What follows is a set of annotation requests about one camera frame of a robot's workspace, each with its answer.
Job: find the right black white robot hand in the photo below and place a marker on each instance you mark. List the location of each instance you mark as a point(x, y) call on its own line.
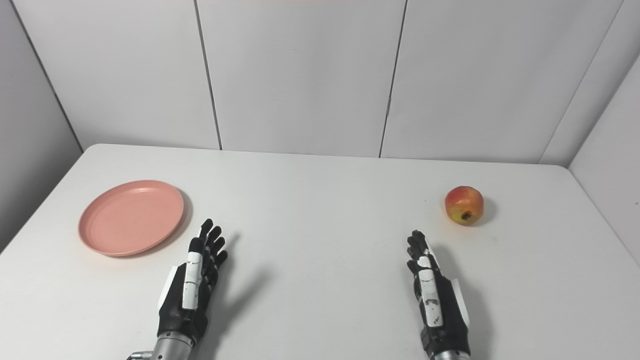
point(442, 312)

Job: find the pink round plate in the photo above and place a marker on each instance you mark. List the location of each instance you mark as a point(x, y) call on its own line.
point(131, 218)

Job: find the red yellow apple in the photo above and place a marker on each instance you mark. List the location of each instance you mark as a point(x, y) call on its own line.
point(463, 204)

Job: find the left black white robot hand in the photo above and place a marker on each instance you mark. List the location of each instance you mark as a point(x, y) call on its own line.
point(183, 305)

